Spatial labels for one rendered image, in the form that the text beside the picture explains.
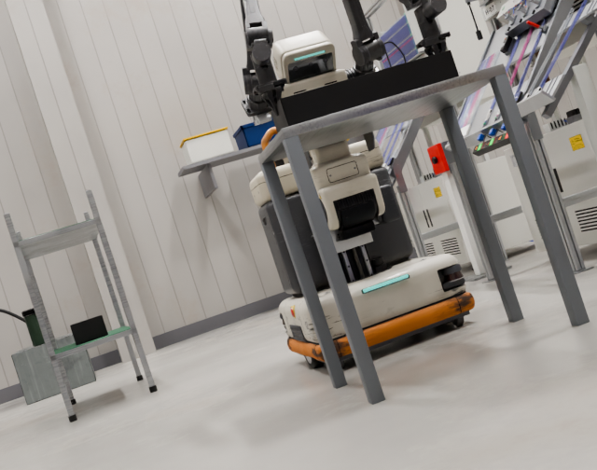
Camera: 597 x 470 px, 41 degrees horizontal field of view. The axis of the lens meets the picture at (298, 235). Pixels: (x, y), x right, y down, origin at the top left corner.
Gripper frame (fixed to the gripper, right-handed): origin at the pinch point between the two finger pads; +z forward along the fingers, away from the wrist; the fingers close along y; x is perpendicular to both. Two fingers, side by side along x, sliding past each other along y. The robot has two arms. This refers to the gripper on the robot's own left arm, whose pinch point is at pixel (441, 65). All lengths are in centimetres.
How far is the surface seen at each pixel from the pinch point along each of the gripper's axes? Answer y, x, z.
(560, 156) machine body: 90, 102, 40
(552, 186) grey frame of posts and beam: 63, 71, 52
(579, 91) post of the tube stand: 75, 49, 18
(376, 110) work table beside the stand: -35.3, -25.6, 11.2
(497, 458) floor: -63, -103, 88
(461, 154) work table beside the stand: 3.5, 15.6, 28.6
